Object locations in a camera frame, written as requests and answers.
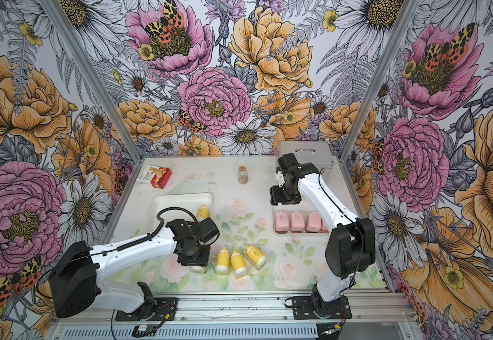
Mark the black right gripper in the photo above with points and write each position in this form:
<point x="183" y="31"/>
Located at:
<point x="275" y="197"/>

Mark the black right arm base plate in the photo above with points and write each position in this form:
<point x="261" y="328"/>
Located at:
<point x="314" y="308"/>

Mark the aluminium front rail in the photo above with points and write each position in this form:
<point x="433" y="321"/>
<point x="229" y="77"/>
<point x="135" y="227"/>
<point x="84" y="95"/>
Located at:
<point x="270" y="307"/>

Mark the white right storage tray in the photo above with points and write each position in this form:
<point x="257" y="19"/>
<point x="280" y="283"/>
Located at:
<point x="305" y="207"/>

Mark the red object behind left gripper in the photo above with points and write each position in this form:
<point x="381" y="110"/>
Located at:
<point x="157" y="177"/>

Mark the small clear glass bottle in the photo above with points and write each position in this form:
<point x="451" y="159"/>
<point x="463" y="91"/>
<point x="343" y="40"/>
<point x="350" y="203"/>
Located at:
<point x="243" y="176"/>

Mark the pink pencil sharpener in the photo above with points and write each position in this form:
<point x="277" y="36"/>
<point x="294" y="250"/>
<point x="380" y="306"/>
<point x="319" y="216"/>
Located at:
<point x="324" y="228"/>
<point x="282" y="223"/>
<point x="297" y="222"/>
<point x="314" y="223"/>

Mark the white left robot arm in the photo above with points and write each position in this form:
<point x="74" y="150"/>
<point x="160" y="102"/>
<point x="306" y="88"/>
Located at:
<point x="82" y="278"/>

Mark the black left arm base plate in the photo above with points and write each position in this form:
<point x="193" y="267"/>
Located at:
<point x="161" y="309"/>

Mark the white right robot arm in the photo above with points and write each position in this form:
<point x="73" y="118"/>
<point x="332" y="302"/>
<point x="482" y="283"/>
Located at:
<point x="351" y="244"/>

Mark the silver aluminium first aid case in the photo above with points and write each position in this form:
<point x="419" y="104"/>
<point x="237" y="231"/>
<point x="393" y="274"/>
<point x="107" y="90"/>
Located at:
<point x="314" y="156"/>

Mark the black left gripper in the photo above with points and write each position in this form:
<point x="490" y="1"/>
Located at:
<point x="202" y="261"/>

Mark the white vented cable duct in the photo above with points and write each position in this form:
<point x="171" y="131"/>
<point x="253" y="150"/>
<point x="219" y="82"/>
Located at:
<point x="192" y="331"/>

